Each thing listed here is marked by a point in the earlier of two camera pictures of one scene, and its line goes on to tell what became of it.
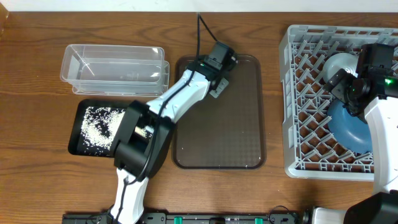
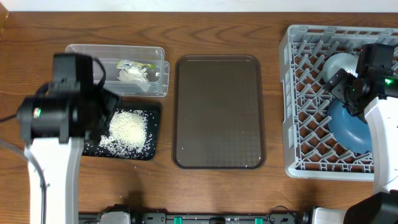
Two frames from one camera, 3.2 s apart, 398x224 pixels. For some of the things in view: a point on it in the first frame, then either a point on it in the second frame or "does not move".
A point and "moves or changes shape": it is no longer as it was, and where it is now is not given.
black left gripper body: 221,86 to 99,107
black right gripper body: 342,83 does not move
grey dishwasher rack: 310,150 does not move
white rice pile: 101,127 moves or changes shape
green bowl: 336,63 does not move
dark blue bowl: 352,132 does not move
